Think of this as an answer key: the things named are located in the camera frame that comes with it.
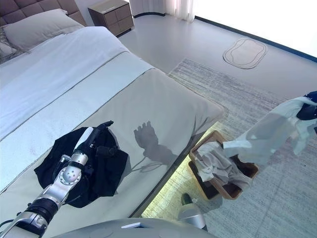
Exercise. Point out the white duvet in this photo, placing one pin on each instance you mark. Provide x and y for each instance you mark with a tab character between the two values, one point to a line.
62	69

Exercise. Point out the brown padded headboard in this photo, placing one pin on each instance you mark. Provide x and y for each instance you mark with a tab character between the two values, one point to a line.
37	6

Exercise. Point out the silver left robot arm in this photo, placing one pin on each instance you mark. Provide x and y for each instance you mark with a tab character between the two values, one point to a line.
57	183

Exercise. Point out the woven wicker basket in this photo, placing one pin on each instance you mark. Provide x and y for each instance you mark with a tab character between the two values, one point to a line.
245	171

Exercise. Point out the beige pillow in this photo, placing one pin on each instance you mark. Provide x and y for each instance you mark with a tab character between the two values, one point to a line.
39	27

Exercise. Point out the small oval floor mat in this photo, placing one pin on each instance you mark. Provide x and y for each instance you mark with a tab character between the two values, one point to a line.
245	53

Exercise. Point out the white curtain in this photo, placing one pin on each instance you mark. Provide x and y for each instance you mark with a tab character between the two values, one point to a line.
168	8

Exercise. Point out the black garment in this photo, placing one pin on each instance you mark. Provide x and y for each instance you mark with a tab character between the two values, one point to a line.
106	173

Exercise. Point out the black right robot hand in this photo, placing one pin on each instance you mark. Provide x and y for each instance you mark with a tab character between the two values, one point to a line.
307	109

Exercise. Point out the brown nightstand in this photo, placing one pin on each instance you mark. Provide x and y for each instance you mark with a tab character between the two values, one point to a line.
111	17

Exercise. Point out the grey robot torso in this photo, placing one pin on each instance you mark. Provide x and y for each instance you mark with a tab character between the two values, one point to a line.
111	229

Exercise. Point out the beige printed garment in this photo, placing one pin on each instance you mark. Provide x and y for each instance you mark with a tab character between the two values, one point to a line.
218	163

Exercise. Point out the white garment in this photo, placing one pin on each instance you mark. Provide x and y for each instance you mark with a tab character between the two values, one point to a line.
267	134

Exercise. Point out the patterned cushion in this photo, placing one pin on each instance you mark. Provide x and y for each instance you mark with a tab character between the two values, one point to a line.
6	47

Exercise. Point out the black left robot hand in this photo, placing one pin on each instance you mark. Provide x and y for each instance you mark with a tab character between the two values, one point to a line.
95	138

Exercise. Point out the bed with beige cover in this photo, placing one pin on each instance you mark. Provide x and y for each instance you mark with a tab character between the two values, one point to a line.
153	104

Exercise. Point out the grey striped rug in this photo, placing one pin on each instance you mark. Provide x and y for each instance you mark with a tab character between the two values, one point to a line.
247	99

